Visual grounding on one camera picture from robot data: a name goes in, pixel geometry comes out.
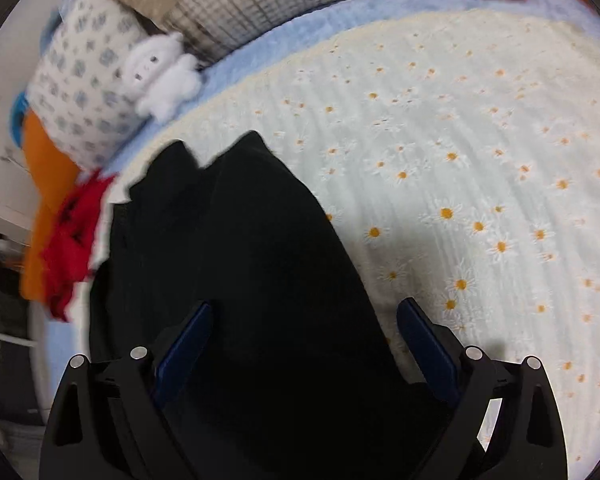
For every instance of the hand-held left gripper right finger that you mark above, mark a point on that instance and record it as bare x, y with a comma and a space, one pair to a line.
425, 350

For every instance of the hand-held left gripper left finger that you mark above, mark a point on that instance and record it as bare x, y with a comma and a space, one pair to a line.
185, 350

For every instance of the black garment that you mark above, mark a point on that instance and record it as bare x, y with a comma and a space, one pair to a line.
255, 260

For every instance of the red cloth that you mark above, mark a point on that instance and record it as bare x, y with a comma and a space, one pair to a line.
70, 240

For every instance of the white daisy print blanket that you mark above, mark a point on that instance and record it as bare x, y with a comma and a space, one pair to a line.
455, 160

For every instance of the orange cushion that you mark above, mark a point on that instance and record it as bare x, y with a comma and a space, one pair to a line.
45, 160

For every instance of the white plush toy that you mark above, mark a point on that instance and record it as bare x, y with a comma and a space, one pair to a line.
165, 80

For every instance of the white blue floral pillow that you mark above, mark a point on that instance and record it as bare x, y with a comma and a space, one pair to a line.
80, 85

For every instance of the blue round object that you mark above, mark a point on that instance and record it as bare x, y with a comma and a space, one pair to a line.
17, 115

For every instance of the light blue fleece sheet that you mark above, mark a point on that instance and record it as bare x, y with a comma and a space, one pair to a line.
290, 30

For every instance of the beige plaid patchwork pillow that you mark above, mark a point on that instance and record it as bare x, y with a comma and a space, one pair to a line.
260, 5

